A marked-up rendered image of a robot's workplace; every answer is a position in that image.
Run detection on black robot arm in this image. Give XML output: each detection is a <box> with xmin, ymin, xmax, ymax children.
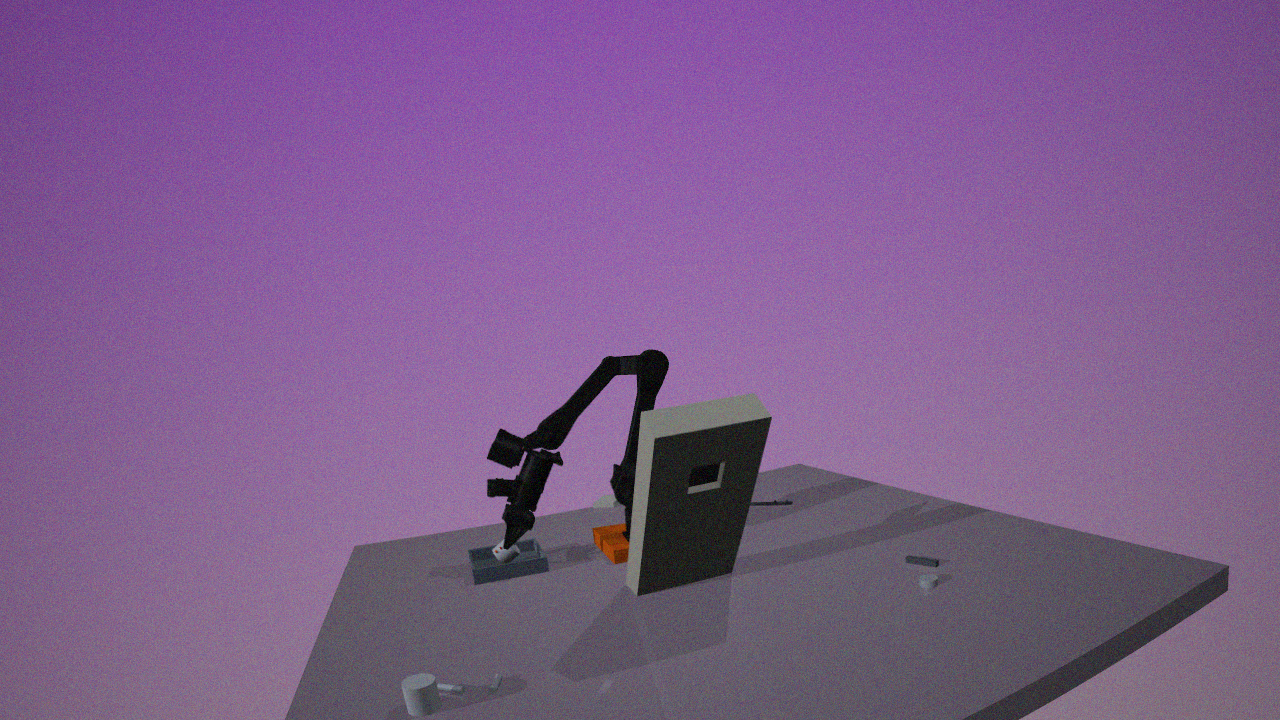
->
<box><xmin>486</xmin><ymin>348</ymin><xmax>669</xmax><ymax>541</ymax></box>

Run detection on grey service panel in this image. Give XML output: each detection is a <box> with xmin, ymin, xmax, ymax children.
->
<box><xmin>626</xmin><ymin>393</ymin><xmax>772</xmax><ymax>596</ymax></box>

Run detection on white cylinder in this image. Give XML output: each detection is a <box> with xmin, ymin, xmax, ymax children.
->
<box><xmin>493</xmin><ymin>541</ymin><xmax>521</xmax><ymax>564</ymax></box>

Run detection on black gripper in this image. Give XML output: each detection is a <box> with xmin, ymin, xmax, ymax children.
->
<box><xmin>502</xmin><ymin>471</ymin><xmax>547</xmax><ymax>550</ymax></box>

